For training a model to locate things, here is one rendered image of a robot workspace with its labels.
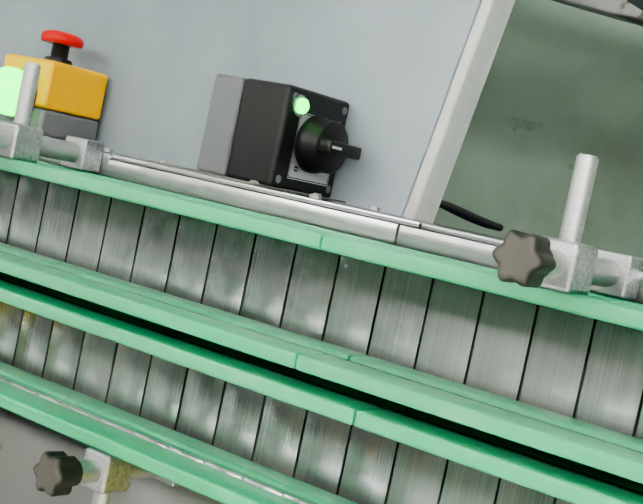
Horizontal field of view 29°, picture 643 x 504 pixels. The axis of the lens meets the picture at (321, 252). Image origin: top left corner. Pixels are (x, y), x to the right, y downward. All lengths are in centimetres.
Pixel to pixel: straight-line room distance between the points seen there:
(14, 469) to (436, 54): 48
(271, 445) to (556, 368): 22
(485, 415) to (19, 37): 78
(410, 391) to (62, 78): 57
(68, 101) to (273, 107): 28
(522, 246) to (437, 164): 36
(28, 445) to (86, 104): 33
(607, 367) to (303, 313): 23
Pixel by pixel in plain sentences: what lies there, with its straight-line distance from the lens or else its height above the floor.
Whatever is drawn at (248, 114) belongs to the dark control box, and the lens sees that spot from 97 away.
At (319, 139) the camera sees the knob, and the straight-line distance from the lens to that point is 95.
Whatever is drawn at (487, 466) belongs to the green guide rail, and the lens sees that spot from 69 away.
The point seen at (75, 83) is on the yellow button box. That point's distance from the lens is 118.
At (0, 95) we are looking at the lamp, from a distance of 116.
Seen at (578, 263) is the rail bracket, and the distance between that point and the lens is 67.
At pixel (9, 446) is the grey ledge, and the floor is 88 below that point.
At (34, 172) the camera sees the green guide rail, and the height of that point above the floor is 96.
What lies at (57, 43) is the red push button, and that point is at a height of 80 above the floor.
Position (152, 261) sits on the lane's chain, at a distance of 96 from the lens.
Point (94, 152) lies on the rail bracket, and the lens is 101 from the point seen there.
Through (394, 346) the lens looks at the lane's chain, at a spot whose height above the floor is 88.
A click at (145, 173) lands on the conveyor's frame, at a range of 98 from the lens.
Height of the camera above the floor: 157
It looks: 53 degrees down
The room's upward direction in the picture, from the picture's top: 82 degrees counter-clockwise
